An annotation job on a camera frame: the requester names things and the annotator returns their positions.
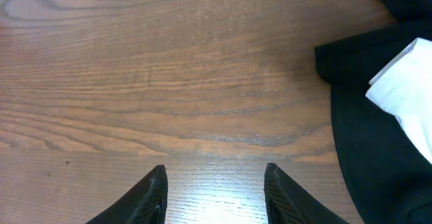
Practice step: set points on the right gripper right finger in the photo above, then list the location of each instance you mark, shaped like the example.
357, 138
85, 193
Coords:
288, 203

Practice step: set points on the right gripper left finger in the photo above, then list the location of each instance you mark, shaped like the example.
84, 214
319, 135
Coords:
144, 203

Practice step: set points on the black garment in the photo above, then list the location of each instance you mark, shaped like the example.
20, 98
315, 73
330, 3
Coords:
388, 179

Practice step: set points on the white printed t-shirt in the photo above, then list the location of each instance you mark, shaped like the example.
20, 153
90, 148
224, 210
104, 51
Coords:
402, 87

